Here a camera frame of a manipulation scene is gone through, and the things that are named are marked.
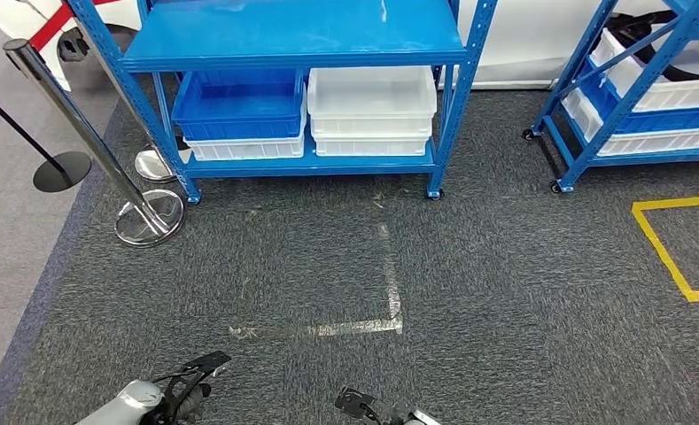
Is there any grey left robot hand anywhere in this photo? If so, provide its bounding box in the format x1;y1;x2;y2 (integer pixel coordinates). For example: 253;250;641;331
159;381;214;425

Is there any blue shelf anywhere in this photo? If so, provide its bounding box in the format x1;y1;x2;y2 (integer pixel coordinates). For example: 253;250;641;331
66;0;500;205
522;0;699;195

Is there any long white floor tape strip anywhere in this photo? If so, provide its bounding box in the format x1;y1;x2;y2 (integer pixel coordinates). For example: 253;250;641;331
375;222;405;331

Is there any white plastic crate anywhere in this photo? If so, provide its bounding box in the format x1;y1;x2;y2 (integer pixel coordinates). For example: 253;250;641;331
561;88;699;158
183;88;309;162
588;27;699;113

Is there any black pole with round base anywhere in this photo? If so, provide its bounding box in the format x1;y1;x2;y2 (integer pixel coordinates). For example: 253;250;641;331
0;81;93;195

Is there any blue plastic crate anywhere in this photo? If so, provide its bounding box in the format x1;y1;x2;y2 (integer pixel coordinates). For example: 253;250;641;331
576;58;699;136
171;69;305;142

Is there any white panel with red stripe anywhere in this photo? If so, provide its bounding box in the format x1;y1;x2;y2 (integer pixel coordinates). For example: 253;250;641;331
0;0;670;93

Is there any black right wrist camera bracket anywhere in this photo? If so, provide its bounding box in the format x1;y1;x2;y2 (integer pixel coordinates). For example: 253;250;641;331
333;385;383;425

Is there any chrome stanchion post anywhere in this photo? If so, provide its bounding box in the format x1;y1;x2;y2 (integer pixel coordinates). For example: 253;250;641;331
70;17;178;185
3;37;186;248

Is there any black plastic frame part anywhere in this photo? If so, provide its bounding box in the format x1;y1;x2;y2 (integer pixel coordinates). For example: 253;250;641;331
606;10;699;83

